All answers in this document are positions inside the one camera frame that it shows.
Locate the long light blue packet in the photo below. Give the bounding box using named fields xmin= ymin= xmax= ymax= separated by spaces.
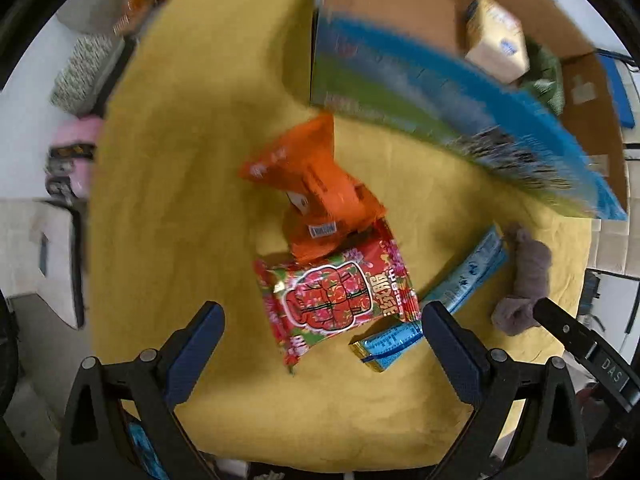
xmin=420 ymin=226 xmax=509 ymax=313

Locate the grey sock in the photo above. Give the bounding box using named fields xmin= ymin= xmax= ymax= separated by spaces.
xmin=491 ymin=222 xmax=554 ymax=337

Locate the blue printed packet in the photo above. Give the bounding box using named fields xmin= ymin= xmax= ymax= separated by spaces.
xmin=126 ymin=421 xmax=168 ymax=480

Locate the white patterned fabric bag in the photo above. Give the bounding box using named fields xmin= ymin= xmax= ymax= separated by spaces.
xmin=50 ymin=34 xmax=126 ymax=116

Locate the red floral snack packet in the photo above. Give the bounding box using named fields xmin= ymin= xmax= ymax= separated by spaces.
xmin=253 ymin=219 xmax=420 ymax=373

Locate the yellow table cloth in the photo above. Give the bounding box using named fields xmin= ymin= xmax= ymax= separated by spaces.
xmin=87 ymin=0 xmax=593 ymax=473

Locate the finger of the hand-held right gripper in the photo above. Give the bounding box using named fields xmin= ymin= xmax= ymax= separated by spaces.
xmin=532 ymin=297 xmax=597 ymax=361

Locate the pale yellow tissue packet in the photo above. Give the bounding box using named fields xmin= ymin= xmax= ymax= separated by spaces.
xmin=462 ymin=0 xmax=531 ymax=85

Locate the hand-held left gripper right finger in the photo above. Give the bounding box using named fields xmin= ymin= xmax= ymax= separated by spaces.
xmin=421 ymin=301 xmax=589 ymax=480

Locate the green packet in box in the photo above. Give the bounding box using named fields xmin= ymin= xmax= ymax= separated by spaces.
xmin=517 ymin=40 xmax=566 ymax=116

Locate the white cardboard box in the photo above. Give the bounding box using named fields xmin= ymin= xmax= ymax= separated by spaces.
xmin=0 ymin=199 xmax=87 ymax=331

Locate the small blue gold packet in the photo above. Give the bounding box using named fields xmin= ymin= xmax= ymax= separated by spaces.
xmin=349 ymin=321 xmax=426 ymax=373

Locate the blue green printed cardboard box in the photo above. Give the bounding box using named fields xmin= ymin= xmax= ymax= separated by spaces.
xmin=310 ymin=0 xmax=629 ymax=221

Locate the pink bag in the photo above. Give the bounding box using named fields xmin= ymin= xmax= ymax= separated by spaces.
xmin=46 ymin=117 xmax=103 ymax=203

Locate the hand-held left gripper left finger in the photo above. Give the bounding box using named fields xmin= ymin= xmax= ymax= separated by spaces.
xmin=56 ymin=301 xmax=226 ymax=480

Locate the orange snack packet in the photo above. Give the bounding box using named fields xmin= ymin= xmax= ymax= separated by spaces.
xmin=238 ymin=113 xmax=387 ymax=264

